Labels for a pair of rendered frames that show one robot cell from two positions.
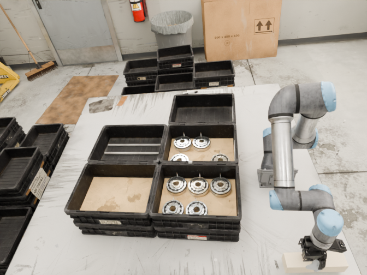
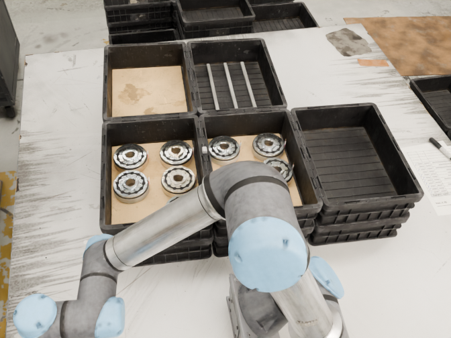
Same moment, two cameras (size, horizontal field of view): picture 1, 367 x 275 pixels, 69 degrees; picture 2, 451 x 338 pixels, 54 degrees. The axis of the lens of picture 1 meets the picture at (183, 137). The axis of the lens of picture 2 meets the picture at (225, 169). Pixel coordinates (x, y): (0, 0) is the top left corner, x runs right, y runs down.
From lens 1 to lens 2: 103 cm
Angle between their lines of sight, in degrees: 44
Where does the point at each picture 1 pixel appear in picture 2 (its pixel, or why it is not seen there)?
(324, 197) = (84, 310)
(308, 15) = not seen: outside the picture
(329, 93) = (245, 236)
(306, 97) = (233, 201)
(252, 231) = (135, 290)
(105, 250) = (94, 121)
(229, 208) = not seen: hidden behind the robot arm
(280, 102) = (225, 169)
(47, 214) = not seen: hidden behind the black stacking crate
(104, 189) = (161, 81)
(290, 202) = (85, 263)
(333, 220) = (27, 312)
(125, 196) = (152, 104)
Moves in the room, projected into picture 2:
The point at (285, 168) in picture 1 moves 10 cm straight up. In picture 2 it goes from (128, 234) to (122, 205)
